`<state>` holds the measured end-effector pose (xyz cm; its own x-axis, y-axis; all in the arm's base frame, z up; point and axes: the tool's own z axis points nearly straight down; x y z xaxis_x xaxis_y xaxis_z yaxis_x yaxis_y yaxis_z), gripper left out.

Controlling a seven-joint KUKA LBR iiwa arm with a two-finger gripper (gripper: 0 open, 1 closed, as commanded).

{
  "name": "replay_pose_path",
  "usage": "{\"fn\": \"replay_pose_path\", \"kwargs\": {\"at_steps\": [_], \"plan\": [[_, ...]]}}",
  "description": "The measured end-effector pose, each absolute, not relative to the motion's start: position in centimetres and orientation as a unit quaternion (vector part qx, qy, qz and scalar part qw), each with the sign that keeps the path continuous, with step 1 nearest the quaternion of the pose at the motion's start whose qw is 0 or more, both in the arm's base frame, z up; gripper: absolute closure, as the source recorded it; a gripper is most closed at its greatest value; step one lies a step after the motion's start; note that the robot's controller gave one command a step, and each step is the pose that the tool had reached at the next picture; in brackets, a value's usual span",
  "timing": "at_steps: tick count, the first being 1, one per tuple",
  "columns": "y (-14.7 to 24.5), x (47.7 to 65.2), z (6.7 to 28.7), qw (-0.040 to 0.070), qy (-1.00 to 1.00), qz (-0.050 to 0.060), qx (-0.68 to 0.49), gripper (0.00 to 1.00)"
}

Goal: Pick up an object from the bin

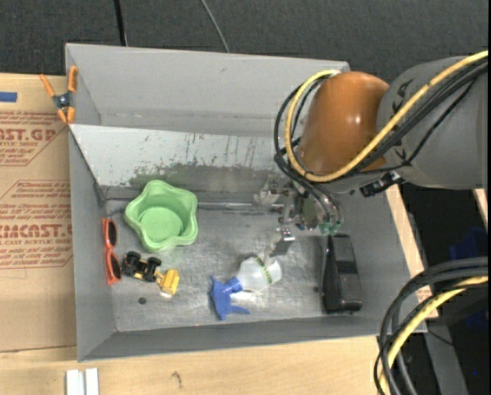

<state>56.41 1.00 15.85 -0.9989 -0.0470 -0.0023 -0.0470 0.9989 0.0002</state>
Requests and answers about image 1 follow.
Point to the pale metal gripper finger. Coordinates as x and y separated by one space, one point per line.
270 193
283 243

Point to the clear spray bottle blue head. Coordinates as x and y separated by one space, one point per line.
253 276

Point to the black rectangular box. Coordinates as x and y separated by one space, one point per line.
341 274

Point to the grey metal bin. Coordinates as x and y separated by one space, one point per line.
228 93

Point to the green star-shaped bowl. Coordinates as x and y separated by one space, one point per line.
161 220

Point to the yellow and black toy bulldozer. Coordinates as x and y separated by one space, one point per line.
146 266

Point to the orange sunglasses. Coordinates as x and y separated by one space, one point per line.
112 257

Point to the brown cardboard board red print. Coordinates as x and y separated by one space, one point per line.
27 220

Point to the black cylinder on white bracket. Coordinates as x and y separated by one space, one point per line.
377 184

